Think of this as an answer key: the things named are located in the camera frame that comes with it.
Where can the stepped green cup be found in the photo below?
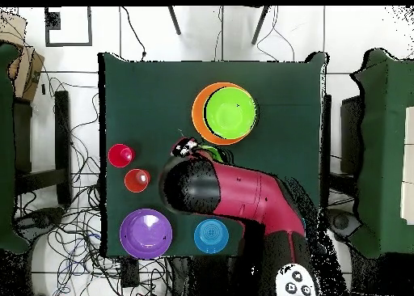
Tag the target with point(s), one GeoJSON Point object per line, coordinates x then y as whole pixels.
{"type": "Point", "coordinates": [213, 153]}

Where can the orange bowl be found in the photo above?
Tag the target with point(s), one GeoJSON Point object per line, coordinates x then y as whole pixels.
{"type": "Point", "coordinates": [198, 115]}

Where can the green bowl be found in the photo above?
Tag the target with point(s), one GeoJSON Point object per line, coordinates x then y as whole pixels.
{"type": "Point", "coordinates": [231, 113]}

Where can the small blue bowl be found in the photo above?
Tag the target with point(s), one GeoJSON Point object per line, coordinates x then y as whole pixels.
{"type": "Point", "coordinates": [211, 236]}

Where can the purple bowl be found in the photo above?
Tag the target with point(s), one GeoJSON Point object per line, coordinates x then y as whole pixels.
{"type": "Point", "coordinates": [145, 234]}

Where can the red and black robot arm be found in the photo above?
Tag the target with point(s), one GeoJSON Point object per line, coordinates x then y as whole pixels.
{"type": "Point", "coordinates": [249, 192]}

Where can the orange cup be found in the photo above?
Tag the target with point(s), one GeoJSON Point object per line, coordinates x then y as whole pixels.
{"type": "Point", "coordinates": [134, 181]}

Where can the dark green table cloth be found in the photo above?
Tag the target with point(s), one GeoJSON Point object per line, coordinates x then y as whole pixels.
{"type": "Point", "coordinates": [145, 98]}

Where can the red cup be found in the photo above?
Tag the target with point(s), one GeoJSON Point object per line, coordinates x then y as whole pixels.
{"type": "Point", "coordinates": [116, 155]}

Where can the black tripod leg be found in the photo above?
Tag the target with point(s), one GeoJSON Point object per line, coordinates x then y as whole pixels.
{"type": "Point", "coordinates": [174, 21]}
{"type": "Point", "coordinates": [260, 24]}

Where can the black power adapter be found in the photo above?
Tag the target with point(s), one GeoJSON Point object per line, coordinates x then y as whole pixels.
{"type": "Point", "coordinates": [129, 273]}

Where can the grey base with knob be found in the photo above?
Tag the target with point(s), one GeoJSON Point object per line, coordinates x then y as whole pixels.
{"type": "Point", "coordinates": [42, 220]}

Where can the cardboard box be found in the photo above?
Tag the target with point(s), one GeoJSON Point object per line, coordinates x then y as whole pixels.
{"type": "Point", "coordinates": [27, 72]}

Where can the green cloth covered side table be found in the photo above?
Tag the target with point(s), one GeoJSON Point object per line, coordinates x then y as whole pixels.
{"type": "Point", "coordinates": [6, 147]}
{"type": "Point", "coordinates": [381, 147]}

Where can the black stand frame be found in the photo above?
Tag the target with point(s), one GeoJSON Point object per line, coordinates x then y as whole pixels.
{"type": "Point", "coordinates": [63, 131]}
{"type": "Point", "coordinates": [326, 121]}

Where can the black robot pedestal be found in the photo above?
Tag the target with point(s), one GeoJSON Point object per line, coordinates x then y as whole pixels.
{"type": "Point", "coordinates": [203, 276]}

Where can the black square floor frame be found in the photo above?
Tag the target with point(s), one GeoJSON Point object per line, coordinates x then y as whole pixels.
{"type": "Point", "coordinates": [53, 21]}

